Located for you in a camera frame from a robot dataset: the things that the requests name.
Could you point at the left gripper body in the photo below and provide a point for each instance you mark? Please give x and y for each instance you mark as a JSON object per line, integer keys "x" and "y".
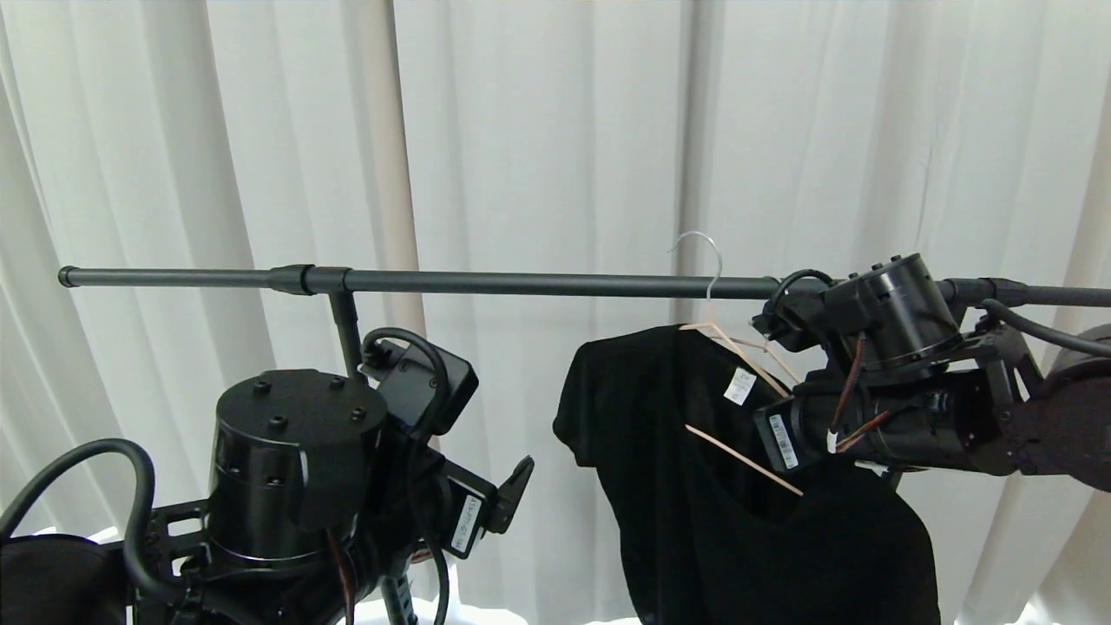
{"x": 438, "y": 508}

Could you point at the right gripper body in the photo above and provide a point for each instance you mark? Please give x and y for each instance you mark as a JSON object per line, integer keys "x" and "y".
{"x": 920, "y": 417}

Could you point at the black garment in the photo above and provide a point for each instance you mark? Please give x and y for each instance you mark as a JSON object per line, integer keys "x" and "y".
{"x": 694, "y": 538}

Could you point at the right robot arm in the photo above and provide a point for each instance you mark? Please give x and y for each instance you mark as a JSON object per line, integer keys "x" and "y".
{"x": 903, "y": 304}

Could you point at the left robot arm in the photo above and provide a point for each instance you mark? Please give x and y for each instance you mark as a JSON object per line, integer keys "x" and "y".
{"x": 295, "y": 451}

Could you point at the black clothes rack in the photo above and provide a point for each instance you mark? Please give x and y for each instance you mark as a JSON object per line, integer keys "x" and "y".
{"x": 521, "y": 283}

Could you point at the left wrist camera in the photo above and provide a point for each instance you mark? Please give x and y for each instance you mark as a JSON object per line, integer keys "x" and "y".
{"x": 425, "y": 391}

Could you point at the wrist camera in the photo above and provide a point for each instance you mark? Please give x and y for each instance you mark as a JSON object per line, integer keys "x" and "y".
{"x": 781, "y": 325}
{"x": 425, "y": 391}

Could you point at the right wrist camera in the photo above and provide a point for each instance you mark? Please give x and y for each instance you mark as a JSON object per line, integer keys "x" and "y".
{"x": 781, "y": 325}

